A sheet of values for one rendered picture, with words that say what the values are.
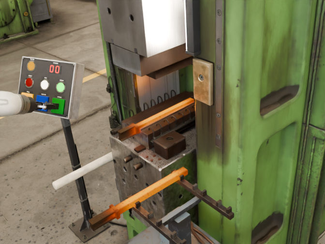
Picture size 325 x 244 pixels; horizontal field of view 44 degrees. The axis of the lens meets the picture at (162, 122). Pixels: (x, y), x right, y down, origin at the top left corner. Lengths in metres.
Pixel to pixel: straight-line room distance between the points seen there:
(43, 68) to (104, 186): 1.24
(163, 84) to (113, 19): 0.56
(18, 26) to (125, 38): 5.06
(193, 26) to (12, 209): 2.10
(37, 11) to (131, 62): 5.48
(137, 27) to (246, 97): 0.48
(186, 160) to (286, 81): 0.54
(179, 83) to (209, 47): 0.72
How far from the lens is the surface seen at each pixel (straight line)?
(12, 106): 1.75
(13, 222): 3.00
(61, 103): 2.04
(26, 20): 6.63
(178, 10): 1.59
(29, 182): 3.29
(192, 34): 1.46
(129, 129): 1.75
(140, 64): 1.59
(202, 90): 1.54
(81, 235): 2.73
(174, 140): 1.71
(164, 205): 1.80
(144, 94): 2.01
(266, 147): 1.82
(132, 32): 1.56
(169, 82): 2.10
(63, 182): 2.16
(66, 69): 2.04
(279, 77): 1.70
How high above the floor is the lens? 1.94
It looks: 31 degrees down
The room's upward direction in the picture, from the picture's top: 5 degrees counter-clockwise
